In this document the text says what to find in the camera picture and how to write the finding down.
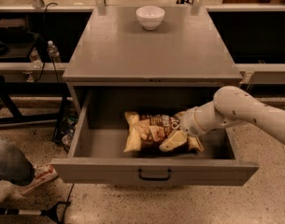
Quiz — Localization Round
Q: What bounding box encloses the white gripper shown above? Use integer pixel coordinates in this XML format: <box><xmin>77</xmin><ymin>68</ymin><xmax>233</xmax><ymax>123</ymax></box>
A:
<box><xmin>159</xmin><ymin>102</ymin><xmax>230</xmax><ymax>152</ymax></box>

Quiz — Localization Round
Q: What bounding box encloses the brown chip bag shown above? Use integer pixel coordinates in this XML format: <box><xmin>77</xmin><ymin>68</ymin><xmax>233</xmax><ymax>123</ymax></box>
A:
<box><xmin>124</xmin><ymin>111</ymin><xmax>204</xmax><ymax>153</ymax></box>

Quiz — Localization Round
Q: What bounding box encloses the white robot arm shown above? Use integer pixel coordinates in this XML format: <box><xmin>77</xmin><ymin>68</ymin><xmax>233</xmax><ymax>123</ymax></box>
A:
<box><xmin>175</xmin><ymin>86</ymin><xmax>285</xmax><ymax>146</ymax></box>

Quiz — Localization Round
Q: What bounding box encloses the open grey top drawer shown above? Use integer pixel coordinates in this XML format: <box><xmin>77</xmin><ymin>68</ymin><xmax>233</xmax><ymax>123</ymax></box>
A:
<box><xmin>52</xmin><ymin>87</ymin><xmax>259</xmax><ymax>187</ymax></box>

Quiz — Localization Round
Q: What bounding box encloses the grey cabinet with counter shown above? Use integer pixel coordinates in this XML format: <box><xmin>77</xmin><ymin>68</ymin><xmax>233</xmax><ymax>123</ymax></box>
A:
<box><xmin>64</xmin><ymin>6</ymin><xmax>241</xmax><ymax>110</ymax></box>

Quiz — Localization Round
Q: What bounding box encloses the white ceramic bowl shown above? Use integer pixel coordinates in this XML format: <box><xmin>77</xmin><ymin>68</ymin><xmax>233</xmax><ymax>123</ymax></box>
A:
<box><xmin>135</xmin><ymin>6</ymin><xmax>165</xmax><ymax>31</ymax></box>

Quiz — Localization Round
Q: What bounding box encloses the white and red sneaker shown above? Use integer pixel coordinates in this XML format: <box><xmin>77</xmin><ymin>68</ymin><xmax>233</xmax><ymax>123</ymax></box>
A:
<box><xmin>18</xmin><ymin>163</ymin><xmax>58</xmax><ymax>195</ymax></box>

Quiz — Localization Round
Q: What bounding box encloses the clear plastic water bottle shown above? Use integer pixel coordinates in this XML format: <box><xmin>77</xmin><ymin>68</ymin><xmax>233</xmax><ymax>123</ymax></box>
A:
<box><xmin>48</xmin><ymin>40</ymin><xmax>62</xmax><ymax>63</ymax></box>

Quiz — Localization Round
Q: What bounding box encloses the black and white tool pole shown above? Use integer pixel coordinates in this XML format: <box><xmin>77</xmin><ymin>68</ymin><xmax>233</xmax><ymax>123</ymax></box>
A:
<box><xmin>0</xmin><ymin>202</ymin><xmax>70</xmax><ymax>224</ymax></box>

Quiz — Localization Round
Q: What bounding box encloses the person leg in jeans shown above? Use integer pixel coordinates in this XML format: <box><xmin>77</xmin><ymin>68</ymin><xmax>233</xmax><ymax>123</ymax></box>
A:
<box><xmin>0</xmin><ymin>138</ymin><xmax>35</xmax><ymax>186</ymax></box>

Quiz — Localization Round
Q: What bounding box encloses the black drawer handle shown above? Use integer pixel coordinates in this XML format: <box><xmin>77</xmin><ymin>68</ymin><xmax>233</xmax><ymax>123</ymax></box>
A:
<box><xmin>137</xmin><ymin>169</ymin><xmax>172</xmax><ymax>182</ymax></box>

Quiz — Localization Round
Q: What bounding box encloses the black cable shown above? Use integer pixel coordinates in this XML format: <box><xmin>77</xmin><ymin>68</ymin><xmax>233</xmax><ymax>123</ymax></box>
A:
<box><xmin>27</xmin><ymin>2</ymin><xmax>61</xmax><ymax>83</ymax></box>

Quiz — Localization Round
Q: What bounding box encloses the black table frame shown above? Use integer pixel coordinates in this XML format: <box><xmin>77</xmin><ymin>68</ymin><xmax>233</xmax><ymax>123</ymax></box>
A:
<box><xmin>0</xmin><ymin>76</ymin><xmax>70</xmax><ymax>143</ymax></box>

